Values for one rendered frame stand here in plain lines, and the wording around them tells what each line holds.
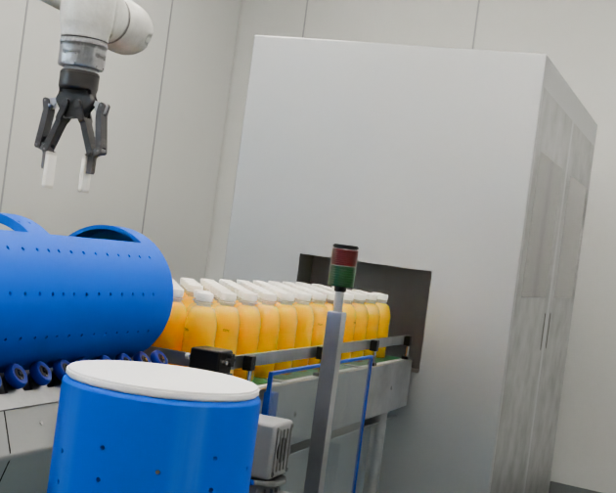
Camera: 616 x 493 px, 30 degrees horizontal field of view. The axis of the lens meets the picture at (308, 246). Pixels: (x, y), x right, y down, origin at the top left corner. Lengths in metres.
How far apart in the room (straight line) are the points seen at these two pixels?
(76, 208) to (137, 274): 4.13
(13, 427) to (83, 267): 0.32
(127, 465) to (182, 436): 0.08
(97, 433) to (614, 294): 4.90
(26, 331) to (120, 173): 4.71
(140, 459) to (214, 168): 5.88
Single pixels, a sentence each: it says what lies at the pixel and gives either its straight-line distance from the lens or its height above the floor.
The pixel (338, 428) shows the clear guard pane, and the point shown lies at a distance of 3.16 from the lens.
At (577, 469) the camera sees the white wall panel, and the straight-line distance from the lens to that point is 6.34.
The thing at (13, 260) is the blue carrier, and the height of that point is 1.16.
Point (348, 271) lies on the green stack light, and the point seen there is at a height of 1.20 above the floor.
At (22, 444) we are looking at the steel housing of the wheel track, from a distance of 2.01.
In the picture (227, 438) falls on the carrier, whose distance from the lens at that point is 1.56.
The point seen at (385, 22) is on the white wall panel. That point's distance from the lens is 6.96.
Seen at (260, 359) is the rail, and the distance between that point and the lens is 2.70.
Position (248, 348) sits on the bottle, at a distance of 2.75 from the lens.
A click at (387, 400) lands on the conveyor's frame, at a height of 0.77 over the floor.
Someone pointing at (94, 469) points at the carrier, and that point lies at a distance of 1.56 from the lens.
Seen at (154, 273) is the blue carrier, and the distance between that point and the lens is 2.32.
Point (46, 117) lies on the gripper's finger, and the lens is 2.25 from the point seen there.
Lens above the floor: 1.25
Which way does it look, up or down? level
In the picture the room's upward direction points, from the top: 8 degrees clockwise
